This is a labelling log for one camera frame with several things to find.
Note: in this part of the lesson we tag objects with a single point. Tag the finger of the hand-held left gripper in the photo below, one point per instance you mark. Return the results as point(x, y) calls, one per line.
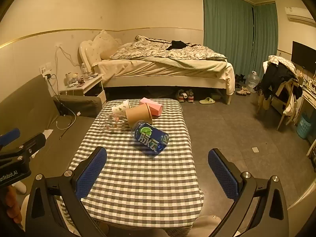
point(27, 146)
point(11, 134)

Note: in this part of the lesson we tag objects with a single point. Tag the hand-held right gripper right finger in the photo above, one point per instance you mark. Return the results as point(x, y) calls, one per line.
point(222, 175)

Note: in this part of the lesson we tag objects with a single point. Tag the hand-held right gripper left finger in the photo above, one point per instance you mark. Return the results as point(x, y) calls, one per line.
point(90, 170)

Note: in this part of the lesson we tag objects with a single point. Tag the clear glass cup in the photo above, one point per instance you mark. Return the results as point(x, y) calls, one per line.
point(110, 124)

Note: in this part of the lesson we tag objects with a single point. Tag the white patterned paper cup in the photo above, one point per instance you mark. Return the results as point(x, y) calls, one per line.
point(119, 108)

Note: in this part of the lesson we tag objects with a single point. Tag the brown paper cup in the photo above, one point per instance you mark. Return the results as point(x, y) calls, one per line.
point(137, 114)

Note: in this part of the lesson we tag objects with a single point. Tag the person's left hand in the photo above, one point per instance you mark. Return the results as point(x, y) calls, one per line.
point(9, 198)

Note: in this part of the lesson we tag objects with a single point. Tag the white slipper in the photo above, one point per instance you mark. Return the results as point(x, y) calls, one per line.
point(20, 187)

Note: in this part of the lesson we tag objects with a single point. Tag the grey sofa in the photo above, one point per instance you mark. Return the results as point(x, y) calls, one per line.
point(24, 103)

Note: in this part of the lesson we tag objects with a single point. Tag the white paper scrap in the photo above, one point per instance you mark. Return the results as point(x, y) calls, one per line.
point(255, 149)

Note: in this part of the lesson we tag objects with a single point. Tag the checkered cloth table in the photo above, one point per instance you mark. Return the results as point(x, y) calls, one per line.
point(138, 177)

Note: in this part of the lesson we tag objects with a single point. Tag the blue drink bottle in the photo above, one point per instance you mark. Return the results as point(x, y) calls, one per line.
point(150, 138)

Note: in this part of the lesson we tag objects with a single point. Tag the green slipper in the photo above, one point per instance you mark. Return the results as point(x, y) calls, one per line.
point(206, 101)

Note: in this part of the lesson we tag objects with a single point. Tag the white bedside table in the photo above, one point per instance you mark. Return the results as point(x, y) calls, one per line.
point(92, 88)

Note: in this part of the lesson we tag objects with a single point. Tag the pile of small toiletries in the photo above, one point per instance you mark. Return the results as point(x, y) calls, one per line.
point(76, 80)

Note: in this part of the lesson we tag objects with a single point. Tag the grey red sneaker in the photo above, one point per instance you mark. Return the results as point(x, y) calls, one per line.
point(180, 96)
point(190, 95)

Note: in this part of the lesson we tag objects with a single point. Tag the beige shoes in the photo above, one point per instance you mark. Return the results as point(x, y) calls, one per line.
point(243, 91)

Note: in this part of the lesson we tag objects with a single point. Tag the pink box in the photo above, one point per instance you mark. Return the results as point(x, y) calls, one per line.
point(155, 107)

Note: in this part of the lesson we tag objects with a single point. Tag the wooden chair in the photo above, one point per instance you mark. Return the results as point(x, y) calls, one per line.
point(286, 108)

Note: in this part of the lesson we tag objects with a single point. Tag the clear plastic bottle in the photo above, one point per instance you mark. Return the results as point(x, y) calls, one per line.
point(84, 72)

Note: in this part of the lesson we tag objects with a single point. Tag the teal laundry basket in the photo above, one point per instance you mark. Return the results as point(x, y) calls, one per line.
point(303, 126)

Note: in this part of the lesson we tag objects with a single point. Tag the dark shoes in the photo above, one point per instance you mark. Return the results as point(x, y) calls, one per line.
point(240, 80)

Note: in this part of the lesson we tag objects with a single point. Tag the large clear water jug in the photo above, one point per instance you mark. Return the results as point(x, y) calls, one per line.
point(253, 81)

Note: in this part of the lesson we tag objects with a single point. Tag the dark jacket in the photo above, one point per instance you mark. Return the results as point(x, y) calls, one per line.
point(276, 79)

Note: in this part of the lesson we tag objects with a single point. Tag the bed with patterned quilt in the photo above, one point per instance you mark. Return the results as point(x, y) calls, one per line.
point(160, 81)

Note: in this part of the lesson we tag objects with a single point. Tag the white dressing desk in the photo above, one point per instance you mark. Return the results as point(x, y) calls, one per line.
point(309, 103)

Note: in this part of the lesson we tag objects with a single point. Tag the beige bed sheet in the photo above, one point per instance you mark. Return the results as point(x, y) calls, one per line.
point(160, 65)

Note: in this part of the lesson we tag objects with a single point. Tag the cream tufted headboard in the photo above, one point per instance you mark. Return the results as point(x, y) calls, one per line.
point(105, 43)

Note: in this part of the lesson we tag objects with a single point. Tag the striped light cloth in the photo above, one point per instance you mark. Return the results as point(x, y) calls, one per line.
point(286, 63)

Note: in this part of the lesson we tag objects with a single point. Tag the black garment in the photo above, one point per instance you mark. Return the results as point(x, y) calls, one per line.
point(178, 45)

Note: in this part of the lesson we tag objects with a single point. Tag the patterned quilt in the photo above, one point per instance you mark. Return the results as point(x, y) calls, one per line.
point(160, 50)

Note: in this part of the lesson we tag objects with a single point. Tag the black flat screen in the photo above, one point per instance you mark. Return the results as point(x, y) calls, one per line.
point(302, 54)

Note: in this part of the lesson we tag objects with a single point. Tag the narrow teal curtain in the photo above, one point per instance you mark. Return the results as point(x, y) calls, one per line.
point(266, 37)

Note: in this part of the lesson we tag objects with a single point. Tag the wide teal curtain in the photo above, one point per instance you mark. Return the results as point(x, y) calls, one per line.
point(227, 29)

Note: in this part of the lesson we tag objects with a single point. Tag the white air conditioner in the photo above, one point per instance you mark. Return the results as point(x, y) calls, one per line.
point(300, 14)

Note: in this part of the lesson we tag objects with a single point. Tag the wall socket with charger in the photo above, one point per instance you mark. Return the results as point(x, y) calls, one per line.
point(48, 74)

